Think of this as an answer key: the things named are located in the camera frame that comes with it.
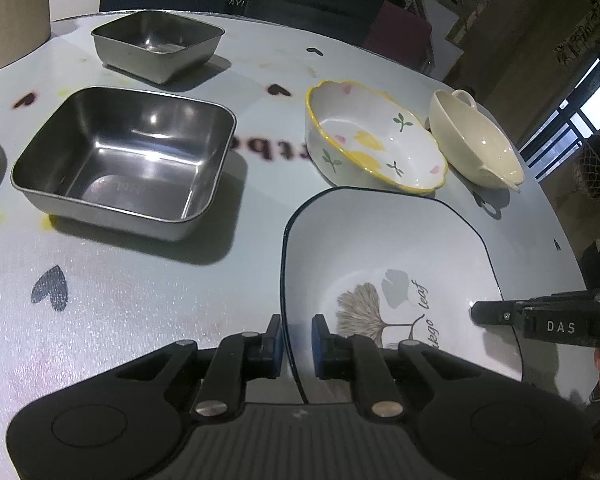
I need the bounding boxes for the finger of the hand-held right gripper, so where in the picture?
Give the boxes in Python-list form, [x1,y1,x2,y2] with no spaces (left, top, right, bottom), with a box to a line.
[470,300,526,329]

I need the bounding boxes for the cream two-handled ceramic bowl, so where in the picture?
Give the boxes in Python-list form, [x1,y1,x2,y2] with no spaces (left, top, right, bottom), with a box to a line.
[427,89,526,192]

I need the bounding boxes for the large rectangular steel bowl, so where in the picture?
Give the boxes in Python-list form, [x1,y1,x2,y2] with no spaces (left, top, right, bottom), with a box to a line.
[11,86,237,242]

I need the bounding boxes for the balcony glass door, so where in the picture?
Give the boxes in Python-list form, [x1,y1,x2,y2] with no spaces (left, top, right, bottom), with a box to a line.
[520,55,600,181]

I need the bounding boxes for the maroon chair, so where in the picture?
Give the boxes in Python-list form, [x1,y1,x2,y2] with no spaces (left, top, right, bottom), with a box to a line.
[365,0,436,73]

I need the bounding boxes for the floral yellow-rimmed ceramic bowl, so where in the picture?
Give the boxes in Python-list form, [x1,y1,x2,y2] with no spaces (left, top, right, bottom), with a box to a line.
[305,80,448,196]

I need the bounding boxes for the small square steel bowl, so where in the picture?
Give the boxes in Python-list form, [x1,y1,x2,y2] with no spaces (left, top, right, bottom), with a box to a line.
[91,11,225,86]

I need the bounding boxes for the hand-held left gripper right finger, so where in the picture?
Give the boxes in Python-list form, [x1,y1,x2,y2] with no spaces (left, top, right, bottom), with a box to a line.
[311,314,486,419]

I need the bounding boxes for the white black-rimmed square plate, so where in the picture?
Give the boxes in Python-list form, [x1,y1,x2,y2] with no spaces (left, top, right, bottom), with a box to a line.
[280,187,526,406]

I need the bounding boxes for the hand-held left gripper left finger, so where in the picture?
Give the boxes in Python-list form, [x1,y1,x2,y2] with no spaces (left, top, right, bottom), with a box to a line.
[115,314,284,421]

